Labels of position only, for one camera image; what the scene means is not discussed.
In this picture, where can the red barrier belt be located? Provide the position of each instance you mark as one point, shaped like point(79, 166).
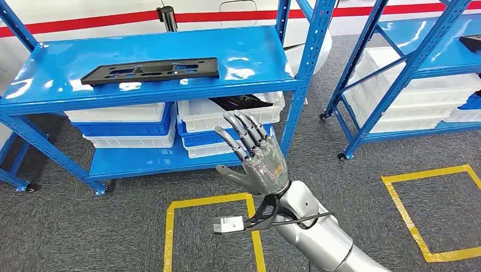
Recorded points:
point(94, 21)

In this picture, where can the yellow floor tape square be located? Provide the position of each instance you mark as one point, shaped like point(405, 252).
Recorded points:
point(424, 174)
point(206, 201)

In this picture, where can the black plastic car part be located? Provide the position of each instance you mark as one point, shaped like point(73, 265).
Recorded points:
point(150, 64)
point(472, 43)

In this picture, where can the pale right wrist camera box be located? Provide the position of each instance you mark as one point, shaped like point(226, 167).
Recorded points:
point(228, 224)

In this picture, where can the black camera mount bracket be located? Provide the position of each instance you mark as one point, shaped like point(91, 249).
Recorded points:
point(263, 216)

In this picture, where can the white car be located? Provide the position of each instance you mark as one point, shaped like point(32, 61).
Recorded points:
point(94, 9)

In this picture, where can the blue metal shelf rack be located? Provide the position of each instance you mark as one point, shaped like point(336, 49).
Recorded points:
point(443, 45)
point(244, 49)

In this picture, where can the blue plastic crate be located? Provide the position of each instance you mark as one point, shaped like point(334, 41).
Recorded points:
point(124, 129)
point(199, 139)
point(471, 103)

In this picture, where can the black stanchion post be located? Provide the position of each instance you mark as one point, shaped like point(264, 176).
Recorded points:
point(168, 18)

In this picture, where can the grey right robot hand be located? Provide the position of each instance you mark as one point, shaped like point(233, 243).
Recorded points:
point(265, 169)

